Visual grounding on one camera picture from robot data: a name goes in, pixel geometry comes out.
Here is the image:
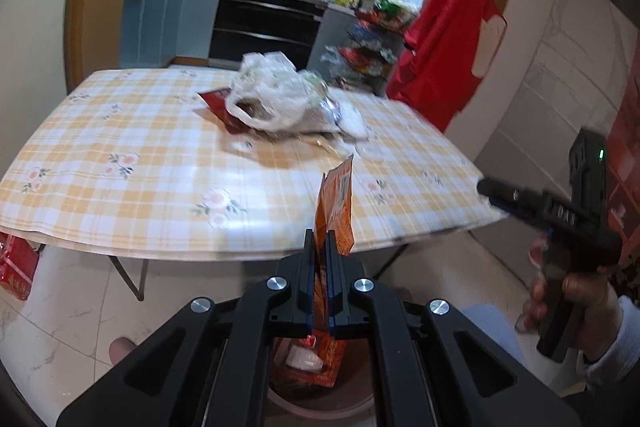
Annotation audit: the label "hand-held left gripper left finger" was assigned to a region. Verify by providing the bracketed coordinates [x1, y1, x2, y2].
[56, 229, 317, 427]

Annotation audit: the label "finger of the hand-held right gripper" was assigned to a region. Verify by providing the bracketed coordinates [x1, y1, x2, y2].
[491, 199, 551, 228]
[476, 178, 548, 210]

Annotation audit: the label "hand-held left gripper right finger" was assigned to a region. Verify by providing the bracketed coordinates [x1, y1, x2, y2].
[326, 229, 584, 427]

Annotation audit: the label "orange snack wrapper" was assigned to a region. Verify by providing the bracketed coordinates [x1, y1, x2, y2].
[312, 153, 357, 340]

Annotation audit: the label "brown waste bin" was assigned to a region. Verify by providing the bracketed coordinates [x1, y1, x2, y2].
[267, 337, 376, 415]

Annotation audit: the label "white fluffy pad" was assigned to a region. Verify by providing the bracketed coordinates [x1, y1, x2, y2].
[337, 99, 371, 140]

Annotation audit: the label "white plastic bag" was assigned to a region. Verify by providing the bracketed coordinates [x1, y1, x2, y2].
[225, 52, 347, 134]

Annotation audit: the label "person's right forearm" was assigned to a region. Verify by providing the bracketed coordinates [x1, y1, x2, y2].
[575, 294, 640, 390]

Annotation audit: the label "person's right hand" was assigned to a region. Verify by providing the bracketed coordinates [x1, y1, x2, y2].
[516, 241, 622, 360]

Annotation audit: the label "black table leg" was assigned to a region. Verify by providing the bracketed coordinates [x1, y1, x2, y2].
[107, 256, 149, 303]
[372, 243, 410, 282]

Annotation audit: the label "red-orange crumpled packet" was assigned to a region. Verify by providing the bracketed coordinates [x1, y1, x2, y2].
[272, 334, 349, 389]

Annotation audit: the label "white crumpled tissue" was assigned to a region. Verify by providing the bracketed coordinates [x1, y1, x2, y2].
[284, 340, 324, 372]

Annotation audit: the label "red hanging garment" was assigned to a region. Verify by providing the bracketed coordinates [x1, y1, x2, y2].
[386, 0, 509, 134]

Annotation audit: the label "yellow checked tablecloth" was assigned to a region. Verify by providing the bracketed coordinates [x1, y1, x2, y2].
[0, 68, 508, 263]

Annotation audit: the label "dark red snack packet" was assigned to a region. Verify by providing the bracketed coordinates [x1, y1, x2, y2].
[197, 89, 253, 134]

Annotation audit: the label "black oven range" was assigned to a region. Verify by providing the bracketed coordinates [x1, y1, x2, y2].
[207, 0, 337, 70]

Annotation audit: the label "red printed box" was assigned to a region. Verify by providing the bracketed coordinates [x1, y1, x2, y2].
[0, 231, 42, 302]

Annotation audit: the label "grey kitchen cabinets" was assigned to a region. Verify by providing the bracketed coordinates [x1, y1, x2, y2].
[120, 0, 224, 68]

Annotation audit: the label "cream refrigerator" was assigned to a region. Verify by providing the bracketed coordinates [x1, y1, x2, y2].
[0, 0, 77, 190]

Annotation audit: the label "wire snack rack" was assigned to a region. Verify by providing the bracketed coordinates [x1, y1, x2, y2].
[320, 0, 422, 96]

